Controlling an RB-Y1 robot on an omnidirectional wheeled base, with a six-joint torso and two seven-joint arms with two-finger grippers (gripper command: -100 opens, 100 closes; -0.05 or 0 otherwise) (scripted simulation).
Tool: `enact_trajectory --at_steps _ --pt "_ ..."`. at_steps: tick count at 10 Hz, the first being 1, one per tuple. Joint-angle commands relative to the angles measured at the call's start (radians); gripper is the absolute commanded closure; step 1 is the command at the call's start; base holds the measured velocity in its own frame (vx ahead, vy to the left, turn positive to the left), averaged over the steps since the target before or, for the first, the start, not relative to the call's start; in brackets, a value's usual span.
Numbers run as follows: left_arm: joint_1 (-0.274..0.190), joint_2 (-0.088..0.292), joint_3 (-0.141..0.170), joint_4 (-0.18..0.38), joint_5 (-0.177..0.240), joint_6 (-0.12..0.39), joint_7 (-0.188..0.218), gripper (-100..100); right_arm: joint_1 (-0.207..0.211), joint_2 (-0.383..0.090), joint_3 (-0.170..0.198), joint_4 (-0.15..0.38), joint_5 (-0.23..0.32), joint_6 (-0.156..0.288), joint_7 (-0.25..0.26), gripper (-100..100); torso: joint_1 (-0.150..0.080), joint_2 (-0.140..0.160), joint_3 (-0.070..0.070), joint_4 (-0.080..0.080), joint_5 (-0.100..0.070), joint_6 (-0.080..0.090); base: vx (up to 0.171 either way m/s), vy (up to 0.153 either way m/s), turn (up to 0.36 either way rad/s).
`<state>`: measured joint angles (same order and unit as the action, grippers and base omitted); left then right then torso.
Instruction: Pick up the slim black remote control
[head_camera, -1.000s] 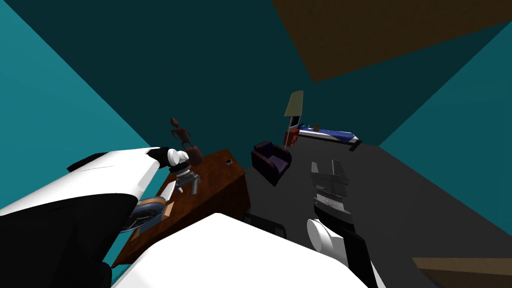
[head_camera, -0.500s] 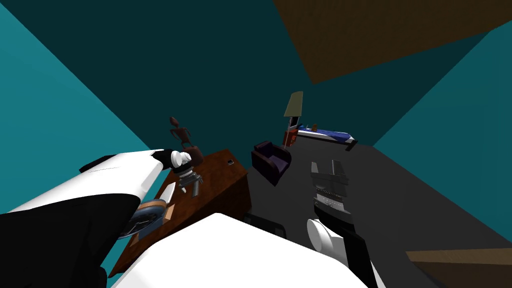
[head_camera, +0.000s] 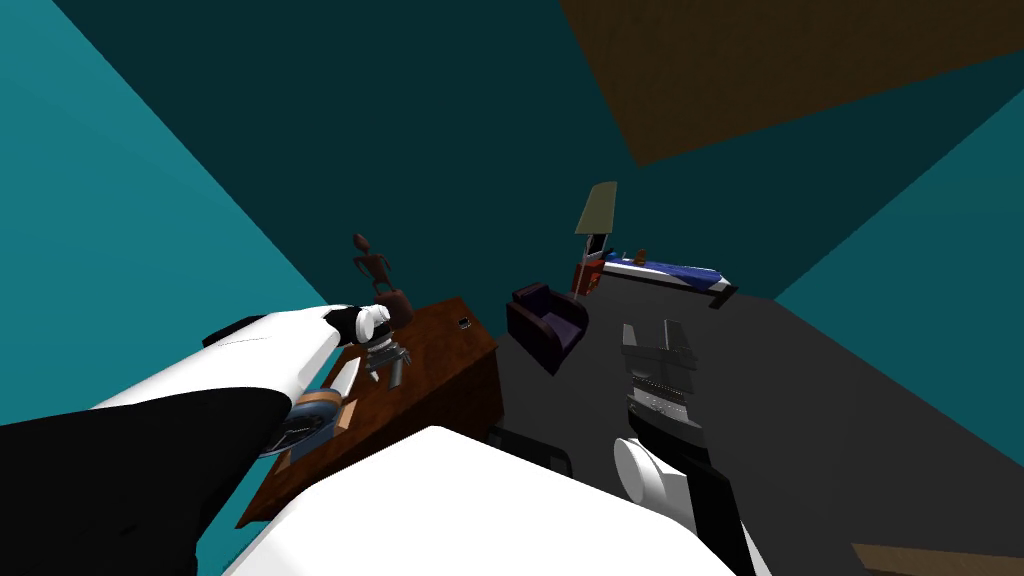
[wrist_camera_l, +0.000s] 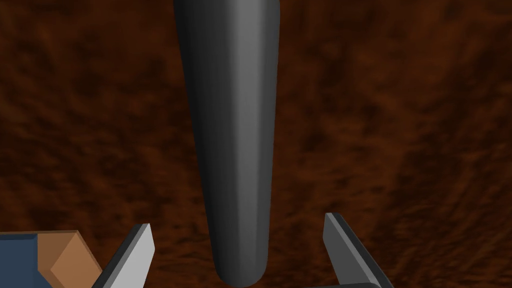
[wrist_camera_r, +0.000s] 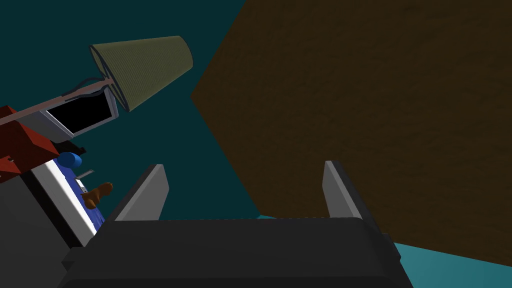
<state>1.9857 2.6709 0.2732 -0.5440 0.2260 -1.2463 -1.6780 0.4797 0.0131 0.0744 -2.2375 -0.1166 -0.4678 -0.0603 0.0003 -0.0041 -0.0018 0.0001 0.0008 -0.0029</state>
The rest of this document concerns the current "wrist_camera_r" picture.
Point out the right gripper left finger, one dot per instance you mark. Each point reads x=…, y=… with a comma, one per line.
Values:
x=148, y=200

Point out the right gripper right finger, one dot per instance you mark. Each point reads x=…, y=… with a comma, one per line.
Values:
x=339, y=200

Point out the bed with blue cover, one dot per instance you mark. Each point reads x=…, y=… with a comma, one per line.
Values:
x=66, y=192

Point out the grey framed black screen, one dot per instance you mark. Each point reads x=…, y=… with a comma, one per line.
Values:
x=82, y=114

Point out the floor lamp with olive shade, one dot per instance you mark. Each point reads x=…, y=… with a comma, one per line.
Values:
x=148, y=68

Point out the red cabinet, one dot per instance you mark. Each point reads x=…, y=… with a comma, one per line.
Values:
x=24, y=148

